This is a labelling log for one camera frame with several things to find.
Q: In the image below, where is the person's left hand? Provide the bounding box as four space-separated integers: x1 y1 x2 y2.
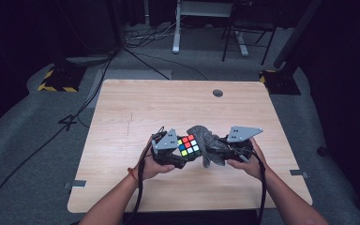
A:
135 143 176 182

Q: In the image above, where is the bundle of floor cables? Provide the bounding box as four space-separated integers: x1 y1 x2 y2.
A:
124 17 186 49

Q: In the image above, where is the red string bracelet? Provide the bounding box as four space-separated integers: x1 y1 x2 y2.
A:
127 167 140 188

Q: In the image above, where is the small black floor object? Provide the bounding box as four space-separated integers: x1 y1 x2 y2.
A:
316 145 329 158

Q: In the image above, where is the grey stand foot plate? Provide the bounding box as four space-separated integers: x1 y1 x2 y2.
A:
65 53 114 68

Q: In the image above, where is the grey tape strip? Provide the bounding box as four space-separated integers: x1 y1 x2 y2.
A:
63 179 88 189
289 169 309 179

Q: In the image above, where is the black yellow-striped stand base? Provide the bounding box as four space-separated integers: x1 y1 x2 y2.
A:
259 68 302 96
37 64 87 94

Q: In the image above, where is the thin black floor cable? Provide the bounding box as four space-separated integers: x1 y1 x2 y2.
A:
123 46 209 82

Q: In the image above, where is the person's right hand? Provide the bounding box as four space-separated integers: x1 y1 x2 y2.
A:
226 137 268 182

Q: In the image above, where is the slanted grey stand pole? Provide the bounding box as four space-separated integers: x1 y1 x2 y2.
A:
273 0 324 70

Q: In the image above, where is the white desk frame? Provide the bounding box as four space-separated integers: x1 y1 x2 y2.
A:
172 0 250 58

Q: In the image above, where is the long black floor cable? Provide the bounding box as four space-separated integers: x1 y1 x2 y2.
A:
0 52 117 223

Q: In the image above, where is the grey knitted cloth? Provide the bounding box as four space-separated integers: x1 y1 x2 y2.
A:
186 125 230 169

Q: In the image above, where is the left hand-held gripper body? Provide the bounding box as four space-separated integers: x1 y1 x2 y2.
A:
150 127 180 169

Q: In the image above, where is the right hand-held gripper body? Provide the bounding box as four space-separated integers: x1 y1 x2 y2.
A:
226 126 264 163

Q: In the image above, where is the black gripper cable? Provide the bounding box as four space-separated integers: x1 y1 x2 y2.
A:
248 149 267 225
123 126 166 225

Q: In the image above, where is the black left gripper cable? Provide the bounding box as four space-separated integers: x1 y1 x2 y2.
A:
123 126 166 225

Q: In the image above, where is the black metal chair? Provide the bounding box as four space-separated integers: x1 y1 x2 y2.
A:
220 0 278 67

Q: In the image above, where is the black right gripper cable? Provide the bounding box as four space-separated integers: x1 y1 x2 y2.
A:
248 149 267 225

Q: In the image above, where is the multicoloured puzzle cube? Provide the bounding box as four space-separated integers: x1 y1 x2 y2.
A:
176 134 202 158

